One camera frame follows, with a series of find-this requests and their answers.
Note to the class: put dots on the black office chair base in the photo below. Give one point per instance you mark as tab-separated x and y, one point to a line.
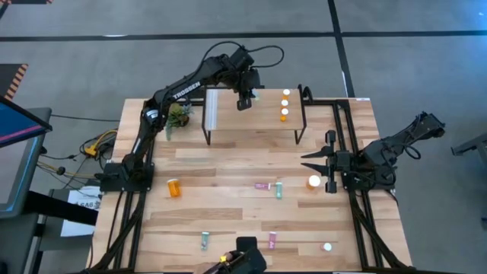
470	146

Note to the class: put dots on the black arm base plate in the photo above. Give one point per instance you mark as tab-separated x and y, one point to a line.
114	185
380	184

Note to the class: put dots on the potted green succulent plant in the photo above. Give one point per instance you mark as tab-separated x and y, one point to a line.
179	120

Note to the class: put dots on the dark grey side cart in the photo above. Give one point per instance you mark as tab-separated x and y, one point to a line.
57	207

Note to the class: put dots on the green bottle with red capsules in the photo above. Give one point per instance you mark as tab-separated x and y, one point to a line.
205	240

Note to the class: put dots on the black aluminium table frame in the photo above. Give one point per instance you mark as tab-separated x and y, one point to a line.
357	125

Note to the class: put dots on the wooden shelf black metal legs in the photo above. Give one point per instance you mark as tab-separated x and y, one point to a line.
228	114

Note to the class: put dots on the small orange pill bottle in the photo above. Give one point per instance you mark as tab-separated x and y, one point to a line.
284	102
284	112
286	92

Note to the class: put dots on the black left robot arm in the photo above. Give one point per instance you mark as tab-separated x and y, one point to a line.
182	91

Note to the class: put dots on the white label sticker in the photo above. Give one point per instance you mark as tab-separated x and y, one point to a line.
362	99

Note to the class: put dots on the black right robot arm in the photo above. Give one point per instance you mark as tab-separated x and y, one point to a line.
395	146

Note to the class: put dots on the black mat hazard stripes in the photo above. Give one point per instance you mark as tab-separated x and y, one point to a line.
9	78

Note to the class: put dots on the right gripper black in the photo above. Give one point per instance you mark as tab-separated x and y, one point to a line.
342	161

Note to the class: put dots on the large orange pill bottle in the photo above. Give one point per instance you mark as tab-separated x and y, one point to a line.
174	189
314	180

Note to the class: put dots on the monitor with blue screen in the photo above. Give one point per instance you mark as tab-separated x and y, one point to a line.
15	122

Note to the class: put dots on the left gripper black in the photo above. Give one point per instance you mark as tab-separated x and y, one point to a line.
249	81

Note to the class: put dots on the white paper sheet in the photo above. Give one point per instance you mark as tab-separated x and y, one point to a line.
80	228

